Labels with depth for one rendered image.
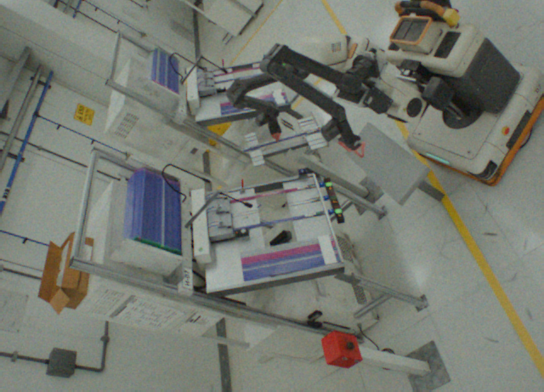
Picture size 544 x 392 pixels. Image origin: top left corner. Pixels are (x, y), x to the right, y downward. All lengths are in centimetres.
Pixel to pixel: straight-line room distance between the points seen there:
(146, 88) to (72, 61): 216
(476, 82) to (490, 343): 134
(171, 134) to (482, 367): 249
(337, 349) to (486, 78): 153
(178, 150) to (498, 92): 222
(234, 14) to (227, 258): 489
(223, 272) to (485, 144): 157
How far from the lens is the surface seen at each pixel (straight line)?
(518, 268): 264
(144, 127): 335
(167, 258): 223
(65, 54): 532
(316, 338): 297
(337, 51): 208
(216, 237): 246
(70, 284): 233
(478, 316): 268
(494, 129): 267
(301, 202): 260
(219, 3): 673
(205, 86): 358
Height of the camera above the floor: 235
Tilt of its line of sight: 32 degrees down
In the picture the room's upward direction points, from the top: 65 degrees counter-clockwise
